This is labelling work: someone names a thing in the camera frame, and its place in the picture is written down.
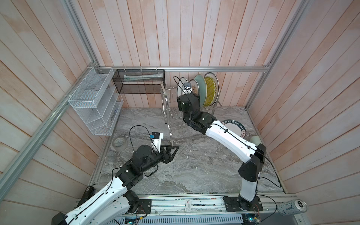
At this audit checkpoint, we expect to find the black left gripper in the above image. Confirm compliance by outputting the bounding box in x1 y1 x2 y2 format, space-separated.
141 144 179 173

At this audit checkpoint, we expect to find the small orange sunburst plate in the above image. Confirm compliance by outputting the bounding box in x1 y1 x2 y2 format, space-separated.
189 79 199 95

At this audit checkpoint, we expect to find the white plate with cloud outline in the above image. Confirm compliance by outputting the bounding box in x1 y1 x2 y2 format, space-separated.
177 77 188 97

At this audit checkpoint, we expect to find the pale green flower plate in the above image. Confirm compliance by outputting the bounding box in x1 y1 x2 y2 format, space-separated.
194 74 207 107

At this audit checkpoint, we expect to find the yellow woven plate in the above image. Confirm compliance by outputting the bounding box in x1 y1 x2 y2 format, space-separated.
204 76 216 107

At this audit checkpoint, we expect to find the large orange sunburst plate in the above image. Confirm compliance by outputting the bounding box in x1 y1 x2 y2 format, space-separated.
204 72 219 106

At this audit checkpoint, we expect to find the green rim white plate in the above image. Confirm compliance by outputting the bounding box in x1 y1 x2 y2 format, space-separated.
222 119 247 138

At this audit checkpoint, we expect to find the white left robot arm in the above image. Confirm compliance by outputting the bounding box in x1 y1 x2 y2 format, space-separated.
52 145 179 225

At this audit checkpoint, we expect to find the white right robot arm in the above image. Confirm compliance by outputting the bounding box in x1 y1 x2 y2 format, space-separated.
177 92 266 211

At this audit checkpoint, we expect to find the steel two-tier dish rack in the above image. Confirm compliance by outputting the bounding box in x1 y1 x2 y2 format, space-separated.
159 82 221 147

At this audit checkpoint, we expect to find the pale green cup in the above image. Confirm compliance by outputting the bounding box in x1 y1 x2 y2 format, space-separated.
249 136 262 145

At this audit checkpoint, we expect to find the black remote-like device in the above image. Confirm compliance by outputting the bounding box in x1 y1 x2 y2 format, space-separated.
77 186 95 207

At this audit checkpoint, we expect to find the silver drink can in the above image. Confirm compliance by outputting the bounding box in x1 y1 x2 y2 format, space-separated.
277 199 308 216

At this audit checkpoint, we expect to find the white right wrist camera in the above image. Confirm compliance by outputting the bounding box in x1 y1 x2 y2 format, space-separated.
183 82 193 94

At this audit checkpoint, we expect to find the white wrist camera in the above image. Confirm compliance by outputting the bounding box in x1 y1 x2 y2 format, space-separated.
183 82 193 94
151 132 164 152

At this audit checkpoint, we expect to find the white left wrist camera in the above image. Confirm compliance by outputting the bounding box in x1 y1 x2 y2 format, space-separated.
151 132 164 152

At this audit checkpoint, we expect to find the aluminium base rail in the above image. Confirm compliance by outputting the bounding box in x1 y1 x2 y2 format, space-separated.
89 193 299 225

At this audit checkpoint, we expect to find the white wire mesh shelf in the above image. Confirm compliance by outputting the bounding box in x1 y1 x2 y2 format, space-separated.
68 67 124 136

